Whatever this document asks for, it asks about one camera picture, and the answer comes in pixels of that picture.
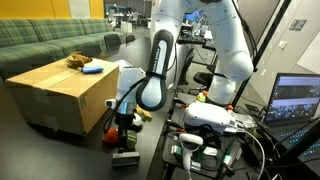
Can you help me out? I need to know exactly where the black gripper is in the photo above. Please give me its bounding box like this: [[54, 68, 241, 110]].
[[115, 113, 137, 154]]

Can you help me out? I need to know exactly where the blue sponge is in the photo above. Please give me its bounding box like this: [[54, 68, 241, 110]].
[[81, 66, 104, 74]]

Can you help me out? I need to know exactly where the white tablet on table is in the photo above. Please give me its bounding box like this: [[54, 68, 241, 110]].
[[116, 59, 132, 69]]

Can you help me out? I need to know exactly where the dark grey rectangular block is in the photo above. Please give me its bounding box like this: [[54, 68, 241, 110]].
[[112, 152, 140, 167]]

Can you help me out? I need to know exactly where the green plaid sofa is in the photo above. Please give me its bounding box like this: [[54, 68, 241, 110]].
[[0, 19, 125, 81]]

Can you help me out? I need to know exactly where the brown plush moose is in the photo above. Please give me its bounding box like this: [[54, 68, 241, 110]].
[[66, 51, 92, 69]]

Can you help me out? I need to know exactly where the red radish plush toy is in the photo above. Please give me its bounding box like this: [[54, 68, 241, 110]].
[[103, 128, 118, 145]]

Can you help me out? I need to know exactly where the white VR controller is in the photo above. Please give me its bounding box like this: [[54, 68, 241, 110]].
[[179, 133, 203, 171]]

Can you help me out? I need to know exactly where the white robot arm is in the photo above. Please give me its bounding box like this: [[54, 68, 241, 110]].
[[113, 0, 254, 154]]

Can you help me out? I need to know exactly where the white VR headset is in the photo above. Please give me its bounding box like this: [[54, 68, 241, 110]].
[[183, 102, 237, 133]]

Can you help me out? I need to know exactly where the white plush toy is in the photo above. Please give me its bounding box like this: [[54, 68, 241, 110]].
[[133, 113, 143, 127]]

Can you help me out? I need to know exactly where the brown cardboard box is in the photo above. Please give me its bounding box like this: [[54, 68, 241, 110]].
[[5, 59, 119, 135]]

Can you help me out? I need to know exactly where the open laptop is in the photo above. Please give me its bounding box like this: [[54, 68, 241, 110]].
[[262, 73, 320, 164]]

